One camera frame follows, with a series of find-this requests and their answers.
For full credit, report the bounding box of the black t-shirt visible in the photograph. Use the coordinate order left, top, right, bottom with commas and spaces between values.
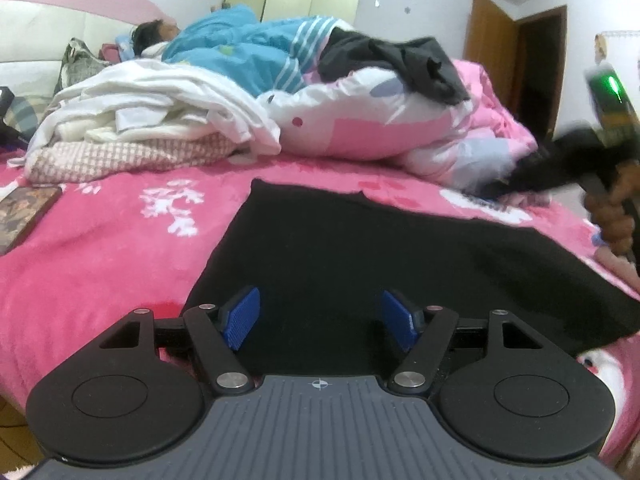
186, 180, 639, 376

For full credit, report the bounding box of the pink white houndstooth blanket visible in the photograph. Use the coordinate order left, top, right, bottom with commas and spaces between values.
24, 133, 236, 184

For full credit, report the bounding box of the brown wooden door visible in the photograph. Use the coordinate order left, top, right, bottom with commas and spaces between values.
463, 0, 567, 141

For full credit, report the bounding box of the pink white patterned duvet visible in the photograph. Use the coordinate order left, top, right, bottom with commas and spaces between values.
259, 61, 537, 192

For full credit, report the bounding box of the right hand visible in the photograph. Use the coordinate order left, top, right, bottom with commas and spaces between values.
584, 162, 639, 256

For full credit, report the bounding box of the white crumpled sheet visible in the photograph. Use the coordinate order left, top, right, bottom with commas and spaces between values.
17, 58, 281, 166

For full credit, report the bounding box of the dark grey garment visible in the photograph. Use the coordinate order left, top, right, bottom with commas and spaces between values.
318, 27, 470, 105

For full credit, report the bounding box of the grey patterned pillow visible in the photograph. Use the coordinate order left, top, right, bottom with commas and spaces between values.
54, 38, 111, 93

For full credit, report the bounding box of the white padded headboard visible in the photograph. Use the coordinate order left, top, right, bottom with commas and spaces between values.
1, 0, 166, 96

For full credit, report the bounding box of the pink floral bed blanket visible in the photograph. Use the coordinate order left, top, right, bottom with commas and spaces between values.
1, 157, 639, 463

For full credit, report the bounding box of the sleeping person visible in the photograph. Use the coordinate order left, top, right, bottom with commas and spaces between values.
115, 20, 180, 61

